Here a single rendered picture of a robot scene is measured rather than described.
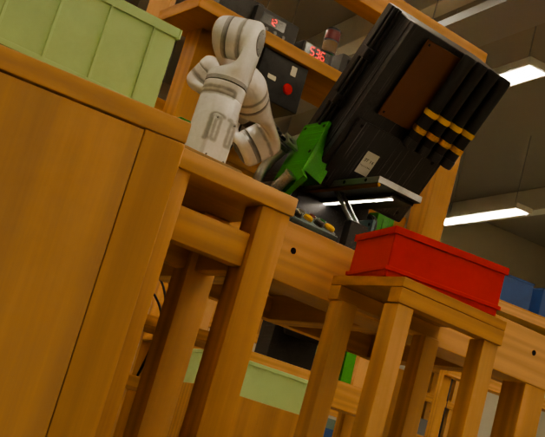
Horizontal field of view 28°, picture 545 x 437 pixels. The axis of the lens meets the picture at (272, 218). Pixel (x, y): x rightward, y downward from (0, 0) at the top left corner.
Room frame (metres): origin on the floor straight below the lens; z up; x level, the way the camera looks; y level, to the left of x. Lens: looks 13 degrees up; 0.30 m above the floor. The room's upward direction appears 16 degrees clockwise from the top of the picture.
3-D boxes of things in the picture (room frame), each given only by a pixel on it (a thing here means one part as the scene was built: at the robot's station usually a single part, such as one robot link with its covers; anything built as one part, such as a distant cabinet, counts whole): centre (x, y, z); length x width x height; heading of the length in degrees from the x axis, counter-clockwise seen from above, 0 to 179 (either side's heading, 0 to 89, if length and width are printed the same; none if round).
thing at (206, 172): (2.21, 0.18, 0.83); 0.32 x 0.32 x 0.04; 30
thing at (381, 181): (2.97, -0.20, 1.11); 0.39 x 0.16 x 0.03; 32
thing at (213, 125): (2.21, 0.18, 0.97); 0.09 x 0.09 x 0.17; 36
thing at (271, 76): (3.13, 0.12, 1.42); 0.17 x 0.12 x 0.15; 122
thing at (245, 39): (2.20, 0.17, 1.13); 0.09 x 0.09 x 0.17; 76
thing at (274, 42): (3.23, 0.06, 1.52); 0.90 x 0.25 x 0.04; 122
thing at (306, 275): (2.78, -0.23, 0.82); 1.50 x 0.14 x 0.15; 122
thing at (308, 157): (2.92, -0.05, 1.17); 0.13 x 0.12 x 0.20; 122
